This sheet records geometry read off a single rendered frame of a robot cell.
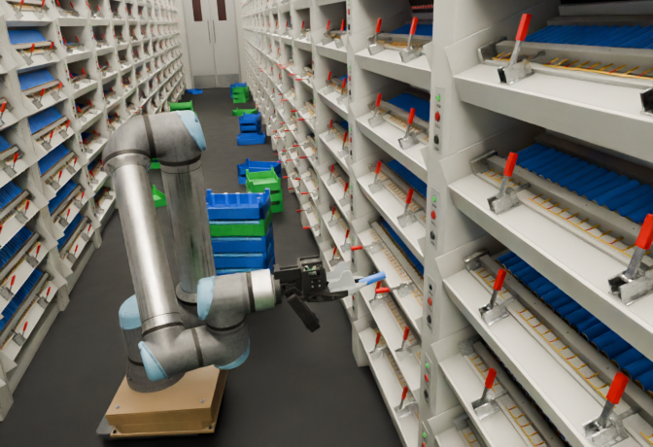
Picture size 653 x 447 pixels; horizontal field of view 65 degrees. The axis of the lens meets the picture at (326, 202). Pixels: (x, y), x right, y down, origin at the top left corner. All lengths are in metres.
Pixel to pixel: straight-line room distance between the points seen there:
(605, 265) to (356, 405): 1.29
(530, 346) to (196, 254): 1.01
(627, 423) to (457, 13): 0.63
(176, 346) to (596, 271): 0.85
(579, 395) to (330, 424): 1.12
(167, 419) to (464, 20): 1.36
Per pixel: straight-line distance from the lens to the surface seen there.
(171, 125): 1.39
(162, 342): 1.19
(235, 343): 1.19
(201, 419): 1.69
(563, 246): 0.72
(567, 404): 0.78
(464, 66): 0.92
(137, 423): 1.75
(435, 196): 1.01
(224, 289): 1.13
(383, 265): 1.49
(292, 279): 1.14
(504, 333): 0.88
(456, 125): 0.94
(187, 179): 1.44
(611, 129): 0.60
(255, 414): 1.84
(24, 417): 2.11
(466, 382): 1.08
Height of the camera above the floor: 1.22
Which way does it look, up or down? 20 degrees down
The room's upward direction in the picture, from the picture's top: 2 degrees counter-clockwise
